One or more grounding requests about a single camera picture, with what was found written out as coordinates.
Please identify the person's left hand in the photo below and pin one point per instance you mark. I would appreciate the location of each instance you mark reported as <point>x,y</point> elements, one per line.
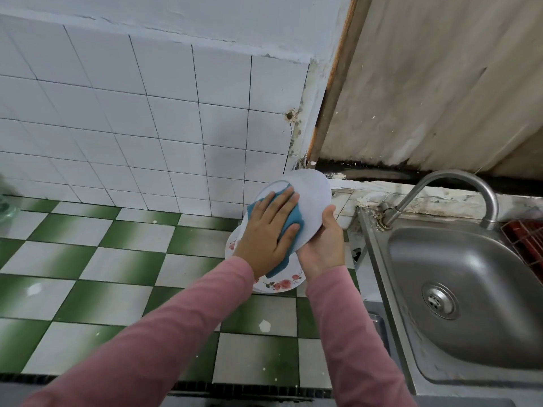
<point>263,237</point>

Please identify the person's right hand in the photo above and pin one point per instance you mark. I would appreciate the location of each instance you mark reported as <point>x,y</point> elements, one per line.
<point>322,250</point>

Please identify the blue cleaning cloth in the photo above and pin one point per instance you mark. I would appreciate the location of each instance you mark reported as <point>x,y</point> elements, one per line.
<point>293,220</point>

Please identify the stack of rose-pattern plates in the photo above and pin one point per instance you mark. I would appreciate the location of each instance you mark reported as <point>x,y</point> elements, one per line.
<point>314,195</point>
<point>284,284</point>

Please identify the person's left forearm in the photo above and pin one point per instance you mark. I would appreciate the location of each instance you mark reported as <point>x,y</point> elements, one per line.
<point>136,343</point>

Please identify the person's right forearm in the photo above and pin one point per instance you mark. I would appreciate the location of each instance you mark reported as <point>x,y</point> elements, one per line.
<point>356,347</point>

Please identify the green checkered tile countertop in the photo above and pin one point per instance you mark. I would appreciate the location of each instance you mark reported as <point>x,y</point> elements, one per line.
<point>102,267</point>

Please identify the chrome faucet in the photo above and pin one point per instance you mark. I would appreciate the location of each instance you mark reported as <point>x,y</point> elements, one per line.
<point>458,175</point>

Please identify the stainless steel sink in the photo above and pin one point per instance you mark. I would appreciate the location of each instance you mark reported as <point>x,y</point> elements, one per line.
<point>484,275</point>

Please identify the weathered wooden board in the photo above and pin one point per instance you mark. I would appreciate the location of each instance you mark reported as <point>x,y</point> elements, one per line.
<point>424,72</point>

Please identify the clear bottle with green liquid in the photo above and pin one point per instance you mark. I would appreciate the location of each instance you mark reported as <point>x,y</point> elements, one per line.
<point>7,203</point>

